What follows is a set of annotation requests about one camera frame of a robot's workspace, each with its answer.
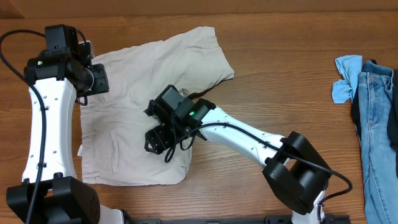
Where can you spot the beige shorts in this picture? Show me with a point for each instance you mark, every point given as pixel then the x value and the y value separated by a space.
pixel 114 124

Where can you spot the blue denim jeans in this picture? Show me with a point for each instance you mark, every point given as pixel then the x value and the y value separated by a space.
pixel 375 95

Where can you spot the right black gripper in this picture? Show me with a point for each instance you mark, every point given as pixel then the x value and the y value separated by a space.
pixel 160 137

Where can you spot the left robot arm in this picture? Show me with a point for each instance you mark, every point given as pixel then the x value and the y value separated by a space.
pixel 61 77

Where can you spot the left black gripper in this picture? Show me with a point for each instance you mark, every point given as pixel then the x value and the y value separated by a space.
pixel 102 84

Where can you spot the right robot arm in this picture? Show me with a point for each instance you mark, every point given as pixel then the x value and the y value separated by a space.
pixel 296 173

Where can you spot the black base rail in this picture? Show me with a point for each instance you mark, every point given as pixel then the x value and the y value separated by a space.
pixel 271 219

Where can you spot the light blue cloth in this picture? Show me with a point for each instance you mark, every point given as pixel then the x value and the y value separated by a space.
pixel 349 67

